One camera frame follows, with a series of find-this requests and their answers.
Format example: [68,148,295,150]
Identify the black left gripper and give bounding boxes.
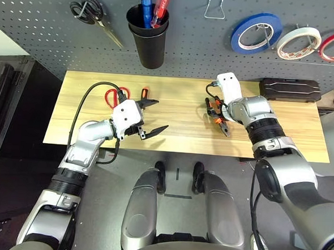
[123,97,172,143]

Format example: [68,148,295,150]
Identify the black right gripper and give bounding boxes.
[203,97,229,119]

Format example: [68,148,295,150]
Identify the orange black pliers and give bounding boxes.
[204,98,233,137]

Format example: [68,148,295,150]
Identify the orange black screwdriver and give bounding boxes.
[138,86,151,113]

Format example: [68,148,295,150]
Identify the red handled scissors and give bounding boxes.
[104,84,132,111]

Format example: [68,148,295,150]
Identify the white tape roll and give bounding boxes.
[275,25,323,62]

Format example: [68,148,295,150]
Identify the grey metal pegboard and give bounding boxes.
[0,0,334,98]

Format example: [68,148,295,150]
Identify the black plastic cup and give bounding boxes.
[126,18,170,71]
[125,2,171,40]

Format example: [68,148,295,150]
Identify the blue tape roll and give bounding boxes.
[230,11,284,57]

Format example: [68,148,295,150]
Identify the black tool case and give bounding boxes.
[258,76,323,104]

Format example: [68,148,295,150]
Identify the metal peg hook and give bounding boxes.
[295,24,318,47]
[74,0,97,19]
[255,22,273,49]

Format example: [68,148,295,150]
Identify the silver robot left leg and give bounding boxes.
[119,158,168,250]

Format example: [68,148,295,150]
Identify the silver robot leg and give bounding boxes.
[188,161,250,250]
[119,158,168,250]

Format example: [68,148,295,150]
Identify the silver robot right leg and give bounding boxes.
[188,161,250,250]

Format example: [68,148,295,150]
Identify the black wheeled flight case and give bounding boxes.
[0,55,64,238]

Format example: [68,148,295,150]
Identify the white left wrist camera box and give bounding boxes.
[110,98,145,141]

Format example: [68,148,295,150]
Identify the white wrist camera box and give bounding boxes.
[215,71,245,107]
[110,98,145,141]

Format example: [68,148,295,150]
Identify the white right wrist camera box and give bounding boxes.
[215,71,245,107]

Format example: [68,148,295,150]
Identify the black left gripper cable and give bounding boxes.
[96,137,121,166]

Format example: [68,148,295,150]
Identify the black table frame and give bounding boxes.
[96,148,258,169]

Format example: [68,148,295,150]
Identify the black handled scissors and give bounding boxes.
[66,0,126,49]

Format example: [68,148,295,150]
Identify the wire pliers holder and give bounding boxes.
[204,0,228,20]

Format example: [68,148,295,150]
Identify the black right camera cable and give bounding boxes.
[195,80,281,250]

